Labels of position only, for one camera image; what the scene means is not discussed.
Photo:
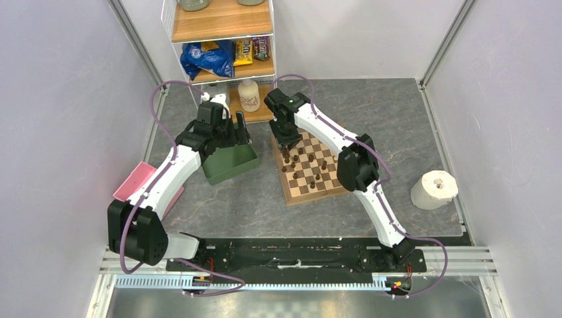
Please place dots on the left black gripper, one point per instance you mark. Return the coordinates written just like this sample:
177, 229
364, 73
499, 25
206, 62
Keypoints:
239, 136

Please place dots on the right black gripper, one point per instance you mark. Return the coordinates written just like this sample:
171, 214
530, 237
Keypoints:
292, 140

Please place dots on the wooden chess board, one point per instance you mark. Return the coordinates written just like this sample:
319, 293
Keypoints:
308, 171

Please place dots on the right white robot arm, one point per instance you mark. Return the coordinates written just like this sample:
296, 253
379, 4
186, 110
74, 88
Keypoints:
357, 169

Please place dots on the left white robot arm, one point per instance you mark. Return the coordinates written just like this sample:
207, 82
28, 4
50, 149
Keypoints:
135, 227

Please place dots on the green plastic tray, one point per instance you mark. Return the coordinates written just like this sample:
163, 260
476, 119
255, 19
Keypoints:
226, 163

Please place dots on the cream lotion bottle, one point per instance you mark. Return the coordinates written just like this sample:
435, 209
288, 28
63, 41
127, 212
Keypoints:
249, 95

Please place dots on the blue snack bag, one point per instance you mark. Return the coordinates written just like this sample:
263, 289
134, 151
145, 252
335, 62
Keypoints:
215, 57

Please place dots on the yellow candy bag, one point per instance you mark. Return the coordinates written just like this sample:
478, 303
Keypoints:
243, 53

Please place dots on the brown candy bag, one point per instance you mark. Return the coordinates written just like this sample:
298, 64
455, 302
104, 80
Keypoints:
261, 48

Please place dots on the pink plastic tray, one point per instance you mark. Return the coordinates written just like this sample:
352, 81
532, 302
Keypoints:
136, 184

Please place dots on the white paper roll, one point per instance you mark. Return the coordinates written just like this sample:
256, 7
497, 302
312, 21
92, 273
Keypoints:
434, 190

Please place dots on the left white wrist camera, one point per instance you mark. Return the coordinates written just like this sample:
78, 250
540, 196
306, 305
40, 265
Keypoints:
221, 99

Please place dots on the white wire wooden shelf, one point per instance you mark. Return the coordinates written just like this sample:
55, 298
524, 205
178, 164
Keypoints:
201, 21

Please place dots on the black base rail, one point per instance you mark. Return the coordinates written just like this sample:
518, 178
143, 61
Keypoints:
304, 260

